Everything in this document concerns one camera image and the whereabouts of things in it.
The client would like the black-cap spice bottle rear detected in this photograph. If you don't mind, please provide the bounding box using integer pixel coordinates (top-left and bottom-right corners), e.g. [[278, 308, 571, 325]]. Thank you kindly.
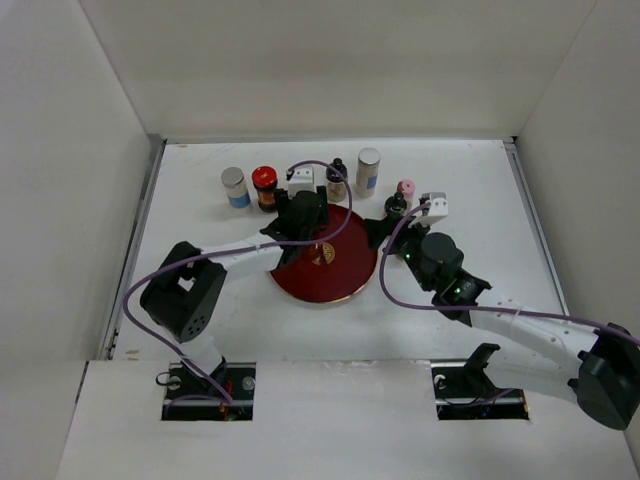
[[325, 158, 348, 203]]

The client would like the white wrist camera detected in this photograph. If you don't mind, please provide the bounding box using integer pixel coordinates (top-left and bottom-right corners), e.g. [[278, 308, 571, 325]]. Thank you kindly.
[[286, 166, 315, 199], [414, 192, 449, 227]]

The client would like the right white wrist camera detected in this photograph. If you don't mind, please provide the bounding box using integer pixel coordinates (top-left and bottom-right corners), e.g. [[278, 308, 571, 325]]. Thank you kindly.
[[414, 192, 449, 227]]

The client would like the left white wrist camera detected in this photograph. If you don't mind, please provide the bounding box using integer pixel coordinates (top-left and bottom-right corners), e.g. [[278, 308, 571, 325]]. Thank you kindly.
[[286, 166, 315, 199]]

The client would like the black-cap clear spice bottle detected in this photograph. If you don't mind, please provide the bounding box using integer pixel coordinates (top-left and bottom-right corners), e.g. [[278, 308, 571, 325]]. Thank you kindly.
[[384, 192, 408, 219]]

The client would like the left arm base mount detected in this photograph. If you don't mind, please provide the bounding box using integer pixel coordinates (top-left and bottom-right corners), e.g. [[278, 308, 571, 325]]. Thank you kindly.
[[155, 363, 257, 422]]

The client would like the pink-cap spice shaker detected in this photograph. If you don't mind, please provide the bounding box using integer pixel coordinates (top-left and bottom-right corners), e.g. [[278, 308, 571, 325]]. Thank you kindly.
[[397, 179, 415, 211]]

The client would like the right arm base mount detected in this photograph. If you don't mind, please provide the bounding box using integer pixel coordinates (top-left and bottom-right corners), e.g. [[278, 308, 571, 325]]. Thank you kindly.
[[431, 343, 529, 421]]

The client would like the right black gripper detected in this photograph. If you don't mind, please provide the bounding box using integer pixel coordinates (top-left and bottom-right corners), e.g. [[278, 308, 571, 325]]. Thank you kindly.
[[363, 213, 434, 292]]

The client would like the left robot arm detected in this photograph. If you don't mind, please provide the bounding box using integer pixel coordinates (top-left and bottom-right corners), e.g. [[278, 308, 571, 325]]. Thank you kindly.
[[139, 186, 329, 399]]

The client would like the peppercorn jar blue label left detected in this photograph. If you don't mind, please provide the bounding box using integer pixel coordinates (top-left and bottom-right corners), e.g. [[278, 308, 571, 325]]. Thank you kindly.
[[221, 167, 251, 212]]

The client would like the red-lid chili sauce jar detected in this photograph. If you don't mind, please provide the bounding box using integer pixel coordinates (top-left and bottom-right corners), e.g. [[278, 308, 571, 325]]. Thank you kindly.
[[251, 166, 278, 212]]

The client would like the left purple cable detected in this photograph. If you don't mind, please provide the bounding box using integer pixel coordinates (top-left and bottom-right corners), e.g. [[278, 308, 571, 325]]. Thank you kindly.
[[122, 159, 355, 406]]

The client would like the round red lacquer tray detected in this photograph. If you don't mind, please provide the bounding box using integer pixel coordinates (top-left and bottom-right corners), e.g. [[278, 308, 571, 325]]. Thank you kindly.
[[271, 204, 378, 304]]

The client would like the peppercorn jar silver lid right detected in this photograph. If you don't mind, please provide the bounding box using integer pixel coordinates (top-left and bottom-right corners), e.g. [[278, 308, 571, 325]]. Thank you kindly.
[[356, 147, 381, 198]]

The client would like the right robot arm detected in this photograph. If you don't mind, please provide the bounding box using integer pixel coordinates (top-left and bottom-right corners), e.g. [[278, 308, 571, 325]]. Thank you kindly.
[[364, 214, 639, 430]]

